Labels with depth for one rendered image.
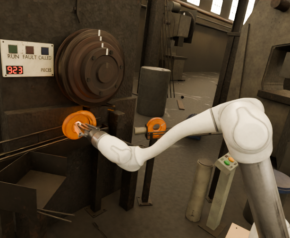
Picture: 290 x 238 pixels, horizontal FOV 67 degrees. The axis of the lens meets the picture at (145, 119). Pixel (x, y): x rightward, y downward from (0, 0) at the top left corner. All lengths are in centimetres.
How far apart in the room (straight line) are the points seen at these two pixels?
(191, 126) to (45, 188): 75
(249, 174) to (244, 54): 307
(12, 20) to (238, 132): 115
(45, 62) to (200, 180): 132
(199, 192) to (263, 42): 249
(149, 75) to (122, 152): 318
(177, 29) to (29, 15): 804
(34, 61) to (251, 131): 113
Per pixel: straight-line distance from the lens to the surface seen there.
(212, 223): 196
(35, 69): 139
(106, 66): 134
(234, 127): 69
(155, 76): 405
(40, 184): 123
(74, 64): 130
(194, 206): 191
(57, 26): 145
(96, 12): 158
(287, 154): 293
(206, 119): 90
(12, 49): 133
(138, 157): 111
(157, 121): 169
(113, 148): 100
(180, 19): 920
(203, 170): 173
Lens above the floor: 131
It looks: 19 degrees down
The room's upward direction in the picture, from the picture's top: 7 degrees clockwise
